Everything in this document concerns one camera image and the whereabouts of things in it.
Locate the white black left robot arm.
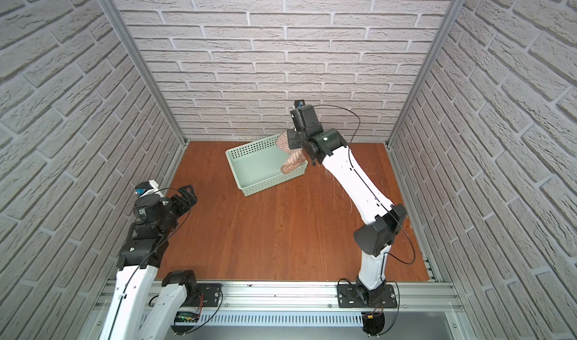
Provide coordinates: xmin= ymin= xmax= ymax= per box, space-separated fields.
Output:
xmin=99 ymin=180 xmax=199 ymax=339

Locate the mint green perforated basket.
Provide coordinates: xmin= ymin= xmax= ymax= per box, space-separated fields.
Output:
xmin=225 ymin=133 xmax=308 ymax=197

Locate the left controller board with wires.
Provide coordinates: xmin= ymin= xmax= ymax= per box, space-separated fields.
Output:
xmin=171 ymin=288 xmax=223 ymax=336

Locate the aluminium corner post right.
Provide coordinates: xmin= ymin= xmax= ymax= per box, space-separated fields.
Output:
xmin=386 ymin=0 xmax=466 ymax=150

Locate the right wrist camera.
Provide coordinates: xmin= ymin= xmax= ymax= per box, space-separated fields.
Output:
xmin=290 ymin=100 xmax=323 ymax=136

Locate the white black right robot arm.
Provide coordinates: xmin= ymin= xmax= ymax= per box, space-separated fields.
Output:
xmin=277 ymin=130 xmax=407 ymax=291

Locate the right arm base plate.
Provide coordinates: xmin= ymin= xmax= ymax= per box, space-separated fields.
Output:
xmin=337 ymin=283 xmax=398 ymax=309

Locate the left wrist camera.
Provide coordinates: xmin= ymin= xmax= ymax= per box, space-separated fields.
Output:
xmin=135 ymin=180 xmax=159 ymax=197

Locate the controller board with wires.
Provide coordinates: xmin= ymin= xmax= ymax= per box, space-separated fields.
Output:
xmin=171 ymin=288 xmax=223 ymax=336
xmin=362 ymin=307 xmax=399 ymax=337

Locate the pink striped square dishcloth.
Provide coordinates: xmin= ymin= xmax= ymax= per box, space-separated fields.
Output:
xmin=275 ymin=131 xmax=306 ymax=175

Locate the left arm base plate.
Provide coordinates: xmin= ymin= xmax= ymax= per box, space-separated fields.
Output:
xmin=190 ymin=283 xmax=222 ymax=308

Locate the aluminium corner post left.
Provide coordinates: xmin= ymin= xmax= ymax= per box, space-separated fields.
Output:
xmin=97 ymin=0 xmax=187 ymax=147

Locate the right controller board with wires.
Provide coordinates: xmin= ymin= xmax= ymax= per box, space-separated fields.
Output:
xmin=362 ymin=307 xmax=399 ymax=337

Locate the aluminium corner post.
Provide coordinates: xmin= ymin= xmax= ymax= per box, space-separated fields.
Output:
xmin=386 ymin=0 xmax=466 ymax=150
xmin=97 ymin=0 xmax=187 ymax=147

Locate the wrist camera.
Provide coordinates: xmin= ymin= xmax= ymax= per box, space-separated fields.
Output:
xmin=135 ymin=180 xmax=159 ymax=197
xmin=290 ymin=100 xmax=323 ymax=136

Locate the aluminium front rail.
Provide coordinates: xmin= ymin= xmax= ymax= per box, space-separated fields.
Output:
xmin=76 ymin=278 xmax=479 ymax=340

